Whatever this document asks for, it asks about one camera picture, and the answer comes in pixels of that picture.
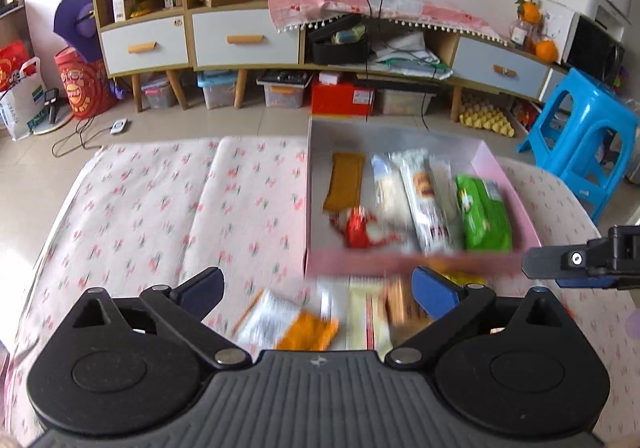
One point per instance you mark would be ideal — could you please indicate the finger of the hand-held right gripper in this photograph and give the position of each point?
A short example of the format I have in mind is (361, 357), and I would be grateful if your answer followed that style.
(550, 260)

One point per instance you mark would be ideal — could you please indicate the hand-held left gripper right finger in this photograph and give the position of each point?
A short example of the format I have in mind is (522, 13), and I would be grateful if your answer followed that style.
(435, 293)

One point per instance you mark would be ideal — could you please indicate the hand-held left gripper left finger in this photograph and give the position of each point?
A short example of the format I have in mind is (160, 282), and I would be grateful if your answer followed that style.
(200, 290)

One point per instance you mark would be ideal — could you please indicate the brown biscuit packet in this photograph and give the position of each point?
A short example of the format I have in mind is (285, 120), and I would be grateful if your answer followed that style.
(400, 308)

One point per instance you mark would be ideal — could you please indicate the yellow snack packet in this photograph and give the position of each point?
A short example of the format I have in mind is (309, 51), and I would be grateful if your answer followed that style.
(472, 279)

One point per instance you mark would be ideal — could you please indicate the cream snack packet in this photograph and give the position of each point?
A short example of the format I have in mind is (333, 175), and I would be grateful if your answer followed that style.
(360, 313)

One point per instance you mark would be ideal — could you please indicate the green snack packet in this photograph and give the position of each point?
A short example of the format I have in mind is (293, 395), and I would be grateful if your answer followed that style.
(485, 218)

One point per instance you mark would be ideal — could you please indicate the pale tart picture snack packet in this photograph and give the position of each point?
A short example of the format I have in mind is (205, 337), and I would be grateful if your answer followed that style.
(425, 198)

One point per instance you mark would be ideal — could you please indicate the translucent white snack packet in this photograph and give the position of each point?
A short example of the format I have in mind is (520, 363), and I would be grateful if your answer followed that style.
(447, 198)

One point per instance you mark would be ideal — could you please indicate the red white snack packet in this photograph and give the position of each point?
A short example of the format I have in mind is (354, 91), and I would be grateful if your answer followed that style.
(360, 230)

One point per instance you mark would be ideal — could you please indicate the long white cake packet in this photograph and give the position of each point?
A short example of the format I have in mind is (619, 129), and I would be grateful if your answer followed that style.
(390, 190)

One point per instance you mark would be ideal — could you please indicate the orange white snack packet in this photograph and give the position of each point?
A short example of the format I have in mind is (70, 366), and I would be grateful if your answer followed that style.
(305, 333)

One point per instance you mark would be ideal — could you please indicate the mustard brown snack packet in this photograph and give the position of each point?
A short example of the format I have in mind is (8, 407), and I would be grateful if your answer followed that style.
(345, 180)

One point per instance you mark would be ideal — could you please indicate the pink cardboard box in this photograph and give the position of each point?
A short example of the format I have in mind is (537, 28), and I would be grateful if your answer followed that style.
(320, 188)

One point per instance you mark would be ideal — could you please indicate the cherry print tablecloth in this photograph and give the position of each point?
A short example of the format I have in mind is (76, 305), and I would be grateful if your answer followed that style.
(150, 228)

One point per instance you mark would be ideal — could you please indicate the blue plastic stool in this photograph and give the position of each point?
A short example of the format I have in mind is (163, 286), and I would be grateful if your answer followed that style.
(580, 117)

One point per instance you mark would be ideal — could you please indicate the yellow egg tray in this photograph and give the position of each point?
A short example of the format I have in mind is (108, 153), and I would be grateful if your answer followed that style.
(487, 117)

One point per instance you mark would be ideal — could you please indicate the small white floor device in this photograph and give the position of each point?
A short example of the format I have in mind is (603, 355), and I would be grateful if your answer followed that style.
(119, 126)

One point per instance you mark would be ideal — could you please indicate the clear storage bin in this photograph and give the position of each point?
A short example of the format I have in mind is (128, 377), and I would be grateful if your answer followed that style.
(402, 102)

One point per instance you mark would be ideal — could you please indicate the blue lid storage bin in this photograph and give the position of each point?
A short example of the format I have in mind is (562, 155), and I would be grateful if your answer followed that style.
(217, 90)

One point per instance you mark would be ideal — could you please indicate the orange fruit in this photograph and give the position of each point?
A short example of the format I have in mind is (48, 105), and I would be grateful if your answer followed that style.
(546, 51)
(531, 12)

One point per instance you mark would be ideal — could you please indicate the pale blue cabinet drawer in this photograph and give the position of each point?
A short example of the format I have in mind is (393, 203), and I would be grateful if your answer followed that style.
(500, 57)

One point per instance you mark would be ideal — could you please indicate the red shoe box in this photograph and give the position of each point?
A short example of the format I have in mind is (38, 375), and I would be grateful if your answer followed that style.
(340, 97)

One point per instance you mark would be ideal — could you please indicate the black microwave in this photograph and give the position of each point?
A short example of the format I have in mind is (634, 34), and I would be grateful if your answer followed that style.
(595, 47)

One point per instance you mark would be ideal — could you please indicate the red round bag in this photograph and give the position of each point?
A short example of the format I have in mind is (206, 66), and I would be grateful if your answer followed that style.
(82, 87)

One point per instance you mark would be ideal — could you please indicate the pile of white papers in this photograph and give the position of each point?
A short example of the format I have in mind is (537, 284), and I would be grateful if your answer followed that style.
(405, 52)

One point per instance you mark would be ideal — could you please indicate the white shopping bag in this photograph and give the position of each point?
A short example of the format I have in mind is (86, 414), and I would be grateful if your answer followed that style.
(20, 107)

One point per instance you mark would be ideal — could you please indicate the black storage box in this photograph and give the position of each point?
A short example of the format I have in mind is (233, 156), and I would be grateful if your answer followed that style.
(340, 50)

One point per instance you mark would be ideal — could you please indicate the white cabinet drawer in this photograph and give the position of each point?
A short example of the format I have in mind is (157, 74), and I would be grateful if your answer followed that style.
(245, 25)
(145, 35)

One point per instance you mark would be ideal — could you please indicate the wooden cabinet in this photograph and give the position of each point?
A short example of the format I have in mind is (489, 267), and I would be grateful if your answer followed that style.
(187, 27)

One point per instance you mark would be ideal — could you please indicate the red gift bag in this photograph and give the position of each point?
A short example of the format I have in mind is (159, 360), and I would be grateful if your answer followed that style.
(12, 62)

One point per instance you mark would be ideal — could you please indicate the purple hat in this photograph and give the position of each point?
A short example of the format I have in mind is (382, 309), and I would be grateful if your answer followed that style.
(75, 22)

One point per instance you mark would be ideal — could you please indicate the pink tasselled cloth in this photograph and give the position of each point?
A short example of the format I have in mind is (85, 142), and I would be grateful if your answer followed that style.
(350, 2)

